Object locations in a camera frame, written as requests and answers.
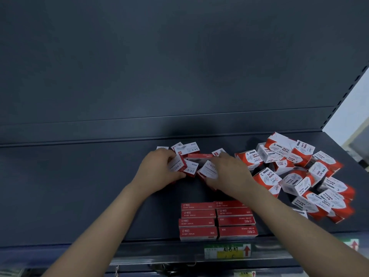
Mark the person's right forearm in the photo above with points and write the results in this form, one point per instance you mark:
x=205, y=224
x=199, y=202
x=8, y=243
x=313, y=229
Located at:
x=299, y=236

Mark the dark grey shelf back panel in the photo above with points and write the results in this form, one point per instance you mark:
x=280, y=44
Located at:
x=173, y=69

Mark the neat rows of red staple boxes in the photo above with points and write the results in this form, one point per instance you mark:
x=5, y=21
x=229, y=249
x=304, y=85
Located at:
x=219, y=223

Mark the red white staple box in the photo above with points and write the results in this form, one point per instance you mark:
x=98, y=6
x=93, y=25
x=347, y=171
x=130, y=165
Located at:
x=208, y=170
x=176, y=163

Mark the person's right thumb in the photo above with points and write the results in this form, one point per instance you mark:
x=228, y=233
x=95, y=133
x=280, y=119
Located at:
x=211, y=184

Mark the pile of loose staple boxes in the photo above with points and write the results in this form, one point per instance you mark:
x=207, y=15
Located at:
x=192, y=154

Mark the slotted shelf upright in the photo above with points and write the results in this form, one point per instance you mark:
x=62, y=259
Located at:
x=344, y=95

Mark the person's left thumb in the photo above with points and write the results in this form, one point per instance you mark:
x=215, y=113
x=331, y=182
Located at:
x=177, y=177

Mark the shelf price rail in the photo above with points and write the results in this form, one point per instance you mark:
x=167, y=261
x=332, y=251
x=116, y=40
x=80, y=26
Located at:
x=161, y=252

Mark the small price label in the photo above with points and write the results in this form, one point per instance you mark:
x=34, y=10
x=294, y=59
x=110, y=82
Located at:
x=245, y=274

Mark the dark grey metal shelf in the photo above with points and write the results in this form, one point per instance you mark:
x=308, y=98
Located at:
x=72, y=187

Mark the pile of paper clip boxes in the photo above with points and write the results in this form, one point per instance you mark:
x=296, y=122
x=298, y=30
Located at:
x=299, y=173

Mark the white price label red arrow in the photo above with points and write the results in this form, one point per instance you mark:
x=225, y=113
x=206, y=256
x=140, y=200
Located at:
x=353, y=244

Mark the yellow green price label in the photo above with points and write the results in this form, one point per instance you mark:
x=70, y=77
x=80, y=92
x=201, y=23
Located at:
x=226, y=251

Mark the person's right hand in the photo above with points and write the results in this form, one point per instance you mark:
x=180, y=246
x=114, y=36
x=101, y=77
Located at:
x=233, y=177

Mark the person's left forearm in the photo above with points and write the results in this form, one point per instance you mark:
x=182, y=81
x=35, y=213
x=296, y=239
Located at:
x=98, y=236

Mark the person's left hand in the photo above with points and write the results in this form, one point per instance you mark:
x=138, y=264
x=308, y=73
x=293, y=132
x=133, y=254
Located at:
x=154, y=173

